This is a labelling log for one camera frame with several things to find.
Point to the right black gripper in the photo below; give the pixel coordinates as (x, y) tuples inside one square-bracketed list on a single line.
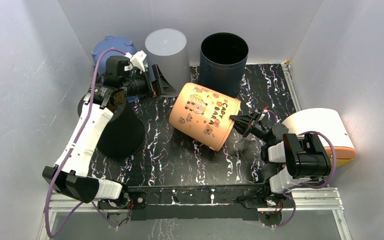
[(251, 125)]

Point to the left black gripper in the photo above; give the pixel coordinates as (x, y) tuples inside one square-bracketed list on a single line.
[(164, 88)]

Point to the orange bucket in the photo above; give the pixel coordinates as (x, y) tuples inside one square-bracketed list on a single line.
[(204, 115)]

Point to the grey plastic bucket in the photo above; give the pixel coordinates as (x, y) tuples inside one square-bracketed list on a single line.
[(167, 48)]

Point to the blue plastic bucket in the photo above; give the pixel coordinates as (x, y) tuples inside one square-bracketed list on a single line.
[(110, 41)]

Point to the large black bucket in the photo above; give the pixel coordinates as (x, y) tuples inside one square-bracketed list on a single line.
[(117, 135)]

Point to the dark blue bucket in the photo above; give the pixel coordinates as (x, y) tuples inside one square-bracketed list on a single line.
[(222, 62)]

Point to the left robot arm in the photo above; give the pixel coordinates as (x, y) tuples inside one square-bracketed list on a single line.
[(69, 175)]

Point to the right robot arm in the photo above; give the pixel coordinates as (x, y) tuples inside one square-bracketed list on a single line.
[(303, 155)]

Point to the white and orange container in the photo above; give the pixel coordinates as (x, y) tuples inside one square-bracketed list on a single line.
[(327, 122)]

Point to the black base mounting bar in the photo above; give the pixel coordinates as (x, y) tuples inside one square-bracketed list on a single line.
[(226, 201)]

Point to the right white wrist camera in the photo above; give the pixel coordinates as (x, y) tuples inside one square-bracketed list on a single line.
[(263, 114)]

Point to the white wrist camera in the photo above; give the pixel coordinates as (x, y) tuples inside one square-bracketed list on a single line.
[(137, 60), (263, 114)]

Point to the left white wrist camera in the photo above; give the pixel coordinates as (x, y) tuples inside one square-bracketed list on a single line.
[(137, 60)]

